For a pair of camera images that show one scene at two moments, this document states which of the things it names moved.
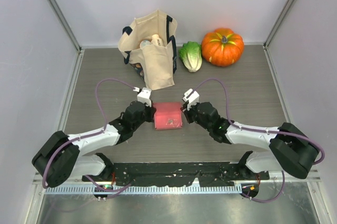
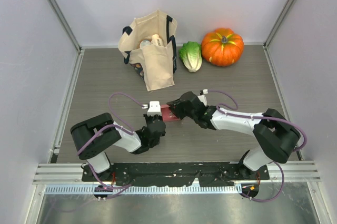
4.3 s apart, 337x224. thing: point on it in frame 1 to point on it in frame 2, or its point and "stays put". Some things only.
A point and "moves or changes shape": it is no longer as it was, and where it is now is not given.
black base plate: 206,174 stays put
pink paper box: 168,115 moves or changes shape
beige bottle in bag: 156,40 stays put
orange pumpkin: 223,47 stays put
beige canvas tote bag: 156,65 stays put
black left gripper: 151,111 to 148,118
